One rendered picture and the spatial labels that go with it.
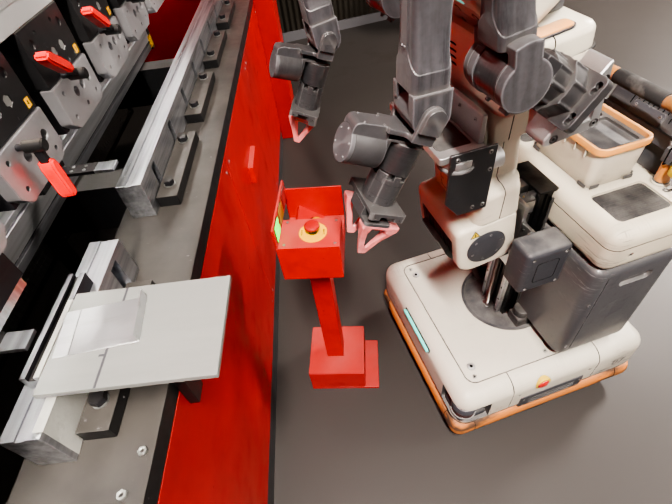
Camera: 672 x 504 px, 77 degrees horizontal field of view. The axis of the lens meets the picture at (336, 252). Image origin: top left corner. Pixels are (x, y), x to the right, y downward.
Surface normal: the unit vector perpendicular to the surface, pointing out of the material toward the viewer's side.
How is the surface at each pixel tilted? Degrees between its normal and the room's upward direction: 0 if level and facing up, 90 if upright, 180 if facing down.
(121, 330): 0
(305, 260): 90
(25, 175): 90
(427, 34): 87
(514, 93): 90
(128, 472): 0
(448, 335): 0
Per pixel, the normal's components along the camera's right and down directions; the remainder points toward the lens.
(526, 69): 0.30, 0.68
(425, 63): 0.22, 0.52
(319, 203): -0.04, 0.73
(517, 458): -0.10, -0.68
